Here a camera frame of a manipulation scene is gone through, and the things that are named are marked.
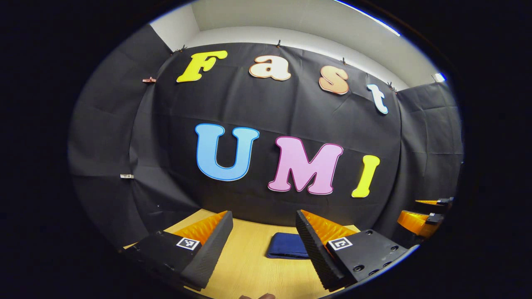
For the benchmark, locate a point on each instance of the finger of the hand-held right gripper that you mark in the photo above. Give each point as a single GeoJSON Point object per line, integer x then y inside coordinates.
{"type": "Point", "coordinates": [419, 223]}
{"type": "Point", "coordinates": [436, 202]}

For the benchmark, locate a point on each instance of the black backdrop cloth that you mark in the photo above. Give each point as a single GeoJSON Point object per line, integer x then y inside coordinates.
{"type": "Point", "coordinates": [257, 104]}

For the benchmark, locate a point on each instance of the blue jeans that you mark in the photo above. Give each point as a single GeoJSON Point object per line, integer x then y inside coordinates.
{"type": "Point", "coordinates": [286, 247]}

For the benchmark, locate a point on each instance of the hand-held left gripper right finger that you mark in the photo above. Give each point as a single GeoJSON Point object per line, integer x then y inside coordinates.
{"type": "Point", "coordinates": [318, 255]}

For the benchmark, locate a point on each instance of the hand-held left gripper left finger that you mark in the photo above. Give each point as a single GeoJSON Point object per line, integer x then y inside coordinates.
{"type": "Point", "coordinates": [212, 255]}

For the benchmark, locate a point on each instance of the copper cloth clip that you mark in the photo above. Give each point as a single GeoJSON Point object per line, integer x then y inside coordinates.
{"type": "Point", "coordinates": [149, 79]}

